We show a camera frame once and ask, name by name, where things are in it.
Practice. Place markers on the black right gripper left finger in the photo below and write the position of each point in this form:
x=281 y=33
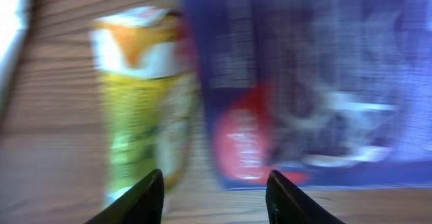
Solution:
x=141 y=204

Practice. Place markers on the purple red pad pack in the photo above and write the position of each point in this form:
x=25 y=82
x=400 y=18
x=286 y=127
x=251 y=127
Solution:
x=331 y=93

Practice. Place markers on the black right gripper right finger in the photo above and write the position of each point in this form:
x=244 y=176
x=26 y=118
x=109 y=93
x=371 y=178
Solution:
x=288 y=204

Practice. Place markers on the green yellow snack pack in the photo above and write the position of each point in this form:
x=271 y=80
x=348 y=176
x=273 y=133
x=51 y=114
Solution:
x=149 y=92

